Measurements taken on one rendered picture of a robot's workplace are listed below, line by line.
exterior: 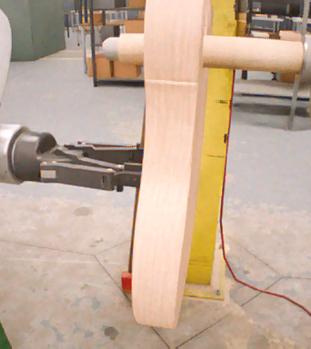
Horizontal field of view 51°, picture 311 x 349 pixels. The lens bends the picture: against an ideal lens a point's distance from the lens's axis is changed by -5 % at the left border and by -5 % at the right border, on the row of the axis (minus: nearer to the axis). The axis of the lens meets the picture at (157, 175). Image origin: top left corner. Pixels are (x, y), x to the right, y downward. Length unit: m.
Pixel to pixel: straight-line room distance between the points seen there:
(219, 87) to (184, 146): 0.97
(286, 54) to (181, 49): 0.12
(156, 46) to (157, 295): 0.22
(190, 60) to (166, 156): 0.09
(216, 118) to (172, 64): 1.03
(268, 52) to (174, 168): 0.14
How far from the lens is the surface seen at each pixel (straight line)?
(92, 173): 0.42
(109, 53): 0.37
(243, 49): 0.34
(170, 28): 0.27
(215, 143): 1.33
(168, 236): 0.31
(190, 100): 0.29
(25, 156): 0.49
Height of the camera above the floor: 1.30
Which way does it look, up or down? 28 degrees down
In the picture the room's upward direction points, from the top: straight up
